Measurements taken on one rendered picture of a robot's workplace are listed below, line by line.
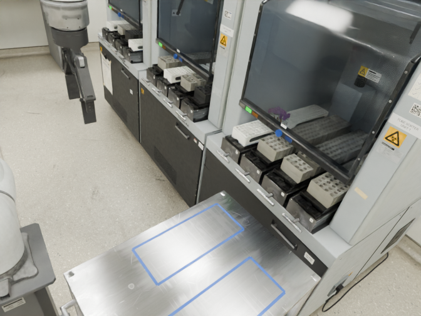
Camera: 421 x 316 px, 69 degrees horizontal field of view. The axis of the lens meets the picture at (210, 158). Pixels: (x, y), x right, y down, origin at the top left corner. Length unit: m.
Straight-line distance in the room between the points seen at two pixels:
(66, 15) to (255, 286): 0.82
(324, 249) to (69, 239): 1.48
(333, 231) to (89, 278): 0.89
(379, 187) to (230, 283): 0.56
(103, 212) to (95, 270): 1.26
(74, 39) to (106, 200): 1.62
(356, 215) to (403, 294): 1.18
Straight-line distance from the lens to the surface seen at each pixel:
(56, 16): 0.76
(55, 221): 2.21
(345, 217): 1.24
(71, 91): 0.93
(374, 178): 1.12
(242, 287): 0.95
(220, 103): 1.60
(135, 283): 0.93
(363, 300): 2.15
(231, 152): 1.46
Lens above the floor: 1.63
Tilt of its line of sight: 38 degrees down
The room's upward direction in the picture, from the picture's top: 9 degrees clockwise
